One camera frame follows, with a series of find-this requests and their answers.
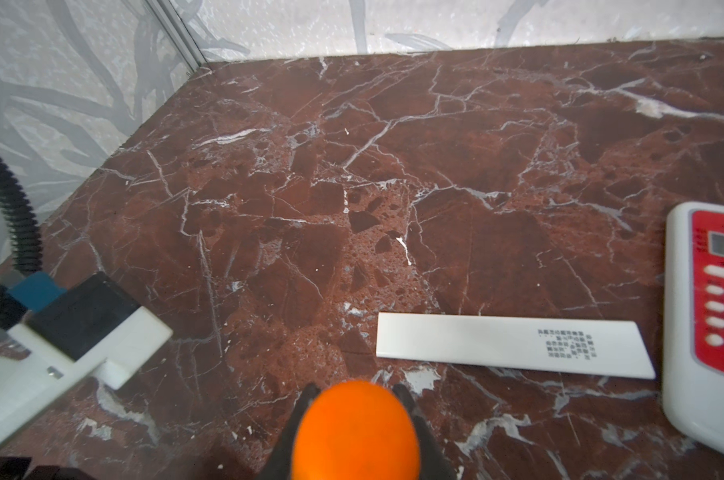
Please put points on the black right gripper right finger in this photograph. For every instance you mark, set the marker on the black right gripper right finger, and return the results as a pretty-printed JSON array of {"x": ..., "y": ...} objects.
[{"x": 434, "y": 463}]

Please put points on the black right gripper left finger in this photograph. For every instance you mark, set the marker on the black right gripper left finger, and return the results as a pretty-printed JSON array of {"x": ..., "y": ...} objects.
[{"x": 278, "y": 464}]

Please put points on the orange black small tool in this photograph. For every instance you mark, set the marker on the orange black small tool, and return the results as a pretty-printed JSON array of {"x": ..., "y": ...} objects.
[{"x": 356, "y": 430}]

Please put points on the white battery cover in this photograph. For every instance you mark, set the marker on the white battery cover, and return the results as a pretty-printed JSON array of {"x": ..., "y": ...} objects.
[{"x": 592, "y": 347}]

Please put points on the red white remote control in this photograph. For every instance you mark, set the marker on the red white remote control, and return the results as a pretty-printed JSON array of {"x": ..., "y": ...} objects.
[{"x": 693, "y": 322}]

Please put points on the aluminium cage frame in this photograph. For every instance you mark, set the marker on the aluminium cage frame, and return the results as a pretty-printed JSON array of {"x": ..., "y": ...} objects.
[{"x": 176, "y": 29}]

